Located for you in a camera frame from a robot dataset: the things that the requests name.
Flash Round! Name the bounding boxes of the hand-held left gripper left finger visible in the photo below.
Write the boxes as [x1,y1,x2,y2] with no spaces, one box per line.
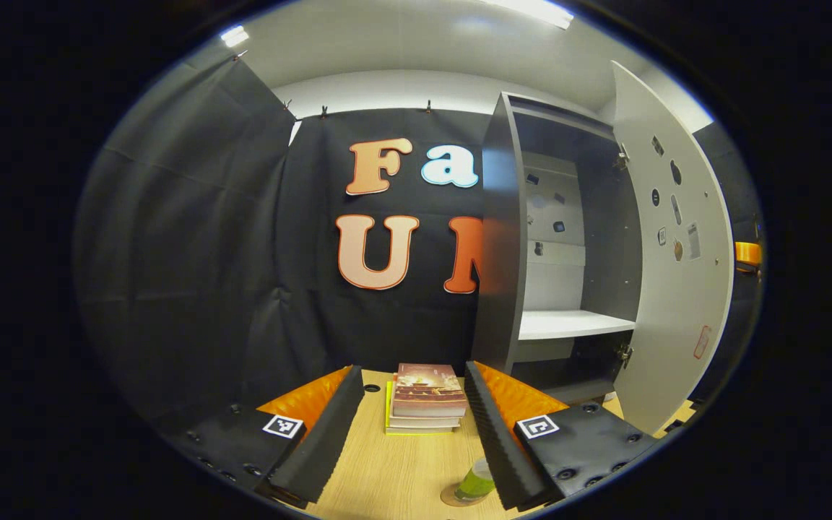
[158,365,365,510]

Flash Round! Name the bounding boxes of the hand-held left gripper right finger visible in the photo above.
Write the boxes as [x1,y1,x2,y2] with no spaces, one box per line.
[465,361,660,512]

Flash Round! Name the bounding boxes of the green label plastic bottle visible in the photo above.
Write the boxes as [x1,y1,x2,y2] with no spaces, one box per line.
[454,456,496,503]

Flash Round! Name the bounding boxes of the round coaster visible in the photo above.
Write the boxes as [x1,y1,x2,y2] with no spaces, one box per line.
[440,480,493,508]

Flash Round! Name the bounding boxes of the dark grey cabinet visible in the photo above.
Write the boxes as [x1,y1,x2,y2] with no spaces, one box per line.
[470,92,641,405]

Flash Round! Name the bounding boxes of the white cabinet shelf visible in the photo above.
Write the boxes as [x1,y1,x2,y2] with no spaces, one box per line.
[517,309,637,342]

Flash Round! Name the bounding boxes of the white-edged book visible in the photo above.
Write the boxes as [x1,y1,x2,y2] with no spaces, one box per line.
[387,413,464,433]

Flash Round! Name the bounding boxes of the brown cover book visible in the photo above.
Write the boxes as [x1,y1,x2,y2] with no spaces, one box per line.
[392,363,469,418]

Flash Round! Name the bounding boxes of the black backdrop cloth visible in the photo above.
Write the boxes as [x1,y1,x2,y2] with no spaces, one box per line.
[73,54,763,434]

